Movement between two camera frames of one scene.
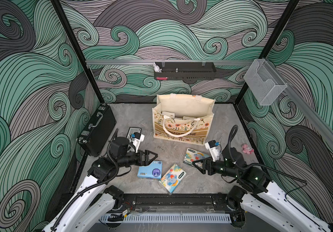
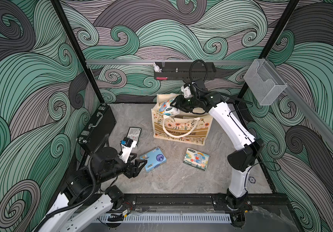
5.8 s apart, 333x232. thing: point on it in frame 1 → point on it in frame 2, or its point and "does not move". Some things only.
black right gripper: (207, 162) → (180, 99)
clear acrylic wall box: (264, 82) does not move
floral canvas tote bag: (183, 118) does not move
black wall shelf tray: (185, 71) does not move
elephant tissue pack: (172, 177) → (164, 108)
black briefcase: (95, 135) does not move
